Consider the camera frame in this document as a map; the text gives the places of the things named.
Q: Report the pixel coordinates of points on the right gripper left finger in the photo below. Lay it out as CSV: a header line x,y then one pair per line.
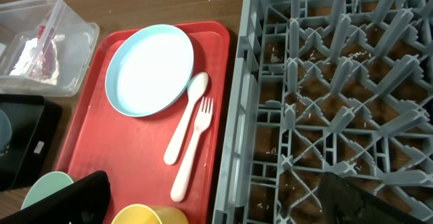
x,y
85,201

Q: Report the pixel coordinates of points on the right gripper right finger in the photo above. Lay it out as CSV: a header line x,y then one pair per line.
x,y
345,203

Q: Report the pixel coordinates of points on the yellow plastic cup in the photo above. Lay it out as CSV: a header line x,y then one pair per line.
x,y
143,214

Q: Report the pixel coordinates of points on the light blue bowl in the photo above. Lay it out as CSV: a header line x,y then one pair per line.
x,y
6,131

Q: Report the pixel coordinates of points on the red snack wrapper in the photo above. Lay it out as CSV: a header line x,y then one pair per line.
x,y
45,66

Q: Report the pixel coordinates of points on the white napkin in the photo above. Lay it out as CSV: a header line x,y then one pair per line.
x,y
23,59

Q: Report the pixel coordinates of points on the grey dishwasher rack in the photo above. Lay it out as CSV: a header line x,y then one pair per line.
x,y
341,86

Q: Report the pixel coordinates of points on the mint green bowl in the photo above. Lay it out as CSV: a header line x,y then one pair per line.
x,y
45,186

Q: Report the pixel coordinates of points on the red plastic tray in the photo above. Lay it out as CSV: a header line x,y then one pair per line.
x,y
130,150

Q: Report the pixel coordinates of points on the black plastic bin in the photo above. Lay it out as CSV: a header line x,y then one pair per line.
x,y
34,120

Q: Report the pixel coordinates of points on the pink plastic fork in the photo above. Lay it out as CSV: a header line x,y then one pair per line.
x,y
201,123

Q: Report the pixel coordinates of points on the light blue plate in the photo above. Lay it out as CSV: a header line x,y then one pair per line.
x,y
149,71

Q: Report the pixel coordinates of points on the clear plastic bin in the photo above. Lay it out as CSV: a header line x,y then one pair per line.
x,y
74,52

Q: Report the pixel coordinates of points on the white plastic spoon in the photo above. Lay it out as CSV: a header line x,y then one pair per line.
x,y
195,90

